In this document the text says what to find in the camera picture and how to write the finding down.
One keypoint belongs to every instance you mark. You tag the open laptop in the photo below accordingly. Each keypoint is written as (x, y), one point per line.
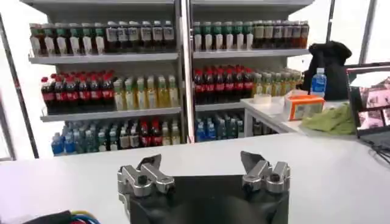
(370, 103)

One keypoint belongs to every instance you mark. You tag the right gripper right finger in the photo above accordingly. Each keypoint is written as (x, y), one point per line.
(271, 178)

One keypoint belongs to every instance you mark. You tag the shelf unit with bottles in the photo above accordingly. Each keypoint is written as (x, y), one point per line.
(237, 79)
(106, 88)

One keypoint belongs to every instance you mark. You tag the blue-label water bottle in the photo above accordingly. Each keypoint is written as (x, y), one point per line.
(318, 83)

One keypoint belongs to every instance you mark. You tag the green cloth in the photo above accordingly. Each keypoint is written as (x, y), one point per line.
(330, 121)

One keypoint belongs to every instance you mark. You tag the black bag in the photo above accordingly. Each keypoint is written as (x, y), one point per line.
(333, 67)

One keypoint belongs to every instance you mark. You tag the white desk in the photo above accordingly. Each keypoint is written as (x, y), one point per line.
(271, 117)

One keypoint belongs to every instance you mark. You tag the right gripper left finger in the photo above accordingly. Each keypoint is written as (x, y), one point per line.
(143, 179)

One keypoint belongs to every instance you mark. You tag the orange tissue box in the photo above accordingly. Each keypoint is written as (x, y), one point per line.
(304, 107)

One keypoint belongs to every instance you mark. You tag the dark window frame post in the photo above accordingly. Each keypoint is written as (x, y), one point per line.
(18, 91)

